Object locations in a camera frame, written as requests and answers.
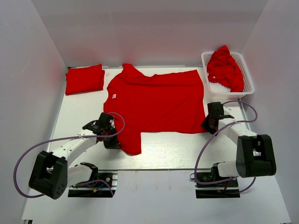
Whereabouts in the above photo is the folded red t shirt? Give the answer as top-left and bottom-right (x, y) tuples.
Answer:
(65, 64), (105, 95)

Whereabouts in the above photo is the purple cable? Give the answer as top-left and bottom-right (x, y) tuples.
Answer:
(194, 100), (259, 194)
(13, 112), (126, 199)

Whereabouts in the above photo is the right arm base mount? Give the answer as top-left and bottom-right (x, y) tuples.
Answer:
(190, 171), (240, 199)

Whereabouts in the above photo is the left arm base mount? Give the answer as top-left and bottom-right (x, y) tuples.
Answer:
(68, 171), (118, 198)

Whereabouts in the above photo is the white plastic basket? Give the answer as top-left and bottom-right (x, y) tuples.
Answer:
(201, 51), (255, 100)

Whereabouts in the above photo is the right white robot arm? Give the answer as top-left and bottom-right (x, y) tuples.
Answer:
(194, 102), (277, 186)

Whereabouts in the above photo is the red t shirts pile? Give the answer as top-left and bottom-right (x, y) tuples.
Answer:
(206, 45), (244, 92)

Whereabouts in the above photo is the red t shirt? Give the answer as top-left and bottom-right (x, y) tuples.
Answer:
(103, 63), (206, 155)
(65, 64), (105, 95)

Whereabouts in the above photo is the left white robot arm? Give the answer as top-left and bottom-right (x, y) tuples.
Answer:
(28, 112), (125, 200)

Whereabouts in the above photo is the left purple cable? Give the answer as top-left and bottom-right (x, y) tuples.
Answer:
(13, 112), (126, 199)

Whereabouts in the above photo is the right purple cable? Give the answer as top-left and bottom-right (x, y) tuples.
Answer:
(194, 100), (259, 194)

